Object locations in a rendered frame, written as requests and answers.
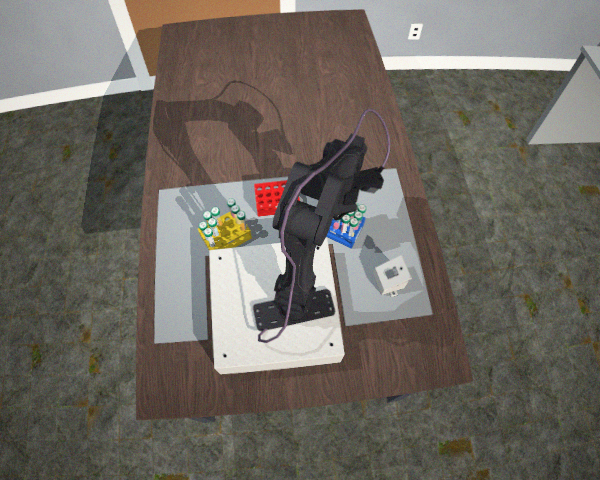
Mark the red tube rack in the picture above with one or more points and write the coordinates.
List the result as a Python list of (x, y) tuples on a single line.
[(270, 196)]

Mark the yellow rack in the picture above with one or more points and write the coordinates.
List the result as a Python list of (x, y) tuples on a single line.
[(229, 233)]

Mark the blue tube rack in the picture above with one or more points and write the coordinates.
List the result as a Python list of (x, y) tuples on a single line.
[(336, 234)]

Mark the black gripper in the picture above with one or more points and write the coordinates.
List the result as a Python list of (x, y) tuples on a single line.
[(344, 209)]

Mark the grey flat mat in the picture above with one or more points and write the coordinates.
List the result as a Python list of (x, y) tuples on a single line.
[(180, 272)]

